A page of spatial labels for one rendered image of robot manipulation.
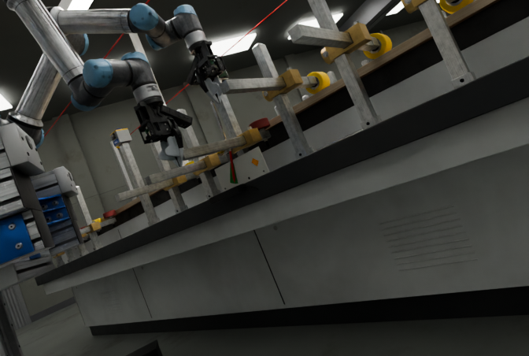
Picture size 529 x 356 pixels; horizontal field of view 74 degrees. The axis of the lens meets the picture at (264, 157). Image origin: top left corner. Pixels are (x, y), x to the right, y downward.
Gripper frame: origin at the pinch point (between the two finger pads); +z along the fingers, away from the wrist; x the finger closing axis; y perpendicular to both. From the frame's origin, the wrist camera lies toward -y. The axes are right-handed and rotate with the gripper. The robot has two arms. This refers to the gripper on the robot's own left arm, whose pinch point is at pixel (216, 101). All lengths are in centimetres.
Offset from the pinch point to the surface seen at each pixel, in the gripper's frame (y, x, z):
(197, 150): 0.7, -17.3, 16.2
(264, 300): -48, 28, 86
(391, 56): 53, 25, 13
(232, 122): -3.0, 6.8, 7.9
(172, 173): -24.3, -11.5, 16.9
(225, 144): 0.7, -4.9, 16.3
